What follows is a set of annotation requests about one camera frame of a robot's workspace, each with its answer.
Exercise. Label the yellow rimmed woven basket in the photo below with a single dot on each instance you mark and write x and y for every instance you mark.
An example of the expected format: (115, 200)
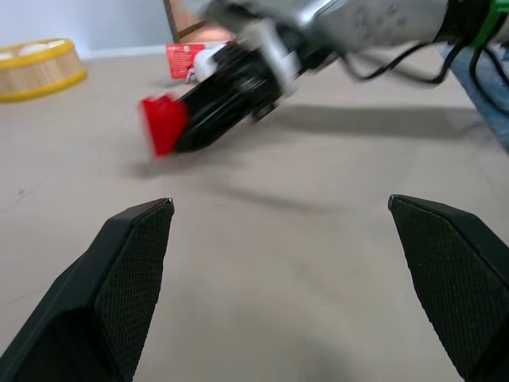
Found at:
(37, 73)

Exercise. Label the red cube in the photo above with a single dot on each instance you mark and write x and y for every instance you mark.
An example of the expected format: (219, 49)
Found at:
(163, 125)

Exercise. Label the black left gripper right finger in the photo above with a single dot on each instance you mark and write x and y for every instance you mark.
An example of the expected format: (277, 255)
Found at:
(453, 278)

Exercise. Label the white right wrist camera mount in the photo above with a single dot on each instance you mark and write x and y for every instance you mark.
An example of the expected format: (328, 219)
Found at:
(280, 59)

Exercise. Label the red printed box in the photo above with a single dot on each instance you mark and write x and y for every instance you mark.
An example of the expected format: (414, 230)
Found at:
(179, 59)

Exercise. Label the person in blue jeans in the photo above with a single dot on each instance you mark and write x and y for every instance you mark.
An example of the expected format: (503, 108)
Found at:
(487, 95)

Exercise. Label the small white object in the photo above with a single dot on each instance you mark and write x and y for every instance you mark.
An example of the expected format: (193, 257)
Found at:
(203, 63)

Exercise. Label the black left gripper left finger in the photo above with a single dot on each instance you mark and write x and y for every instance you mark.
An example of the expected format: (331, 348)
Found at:
(83, 302)

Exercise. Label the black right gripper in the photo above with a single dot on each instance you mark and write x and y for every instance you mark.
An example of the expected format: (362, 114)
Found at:
(246, 85)

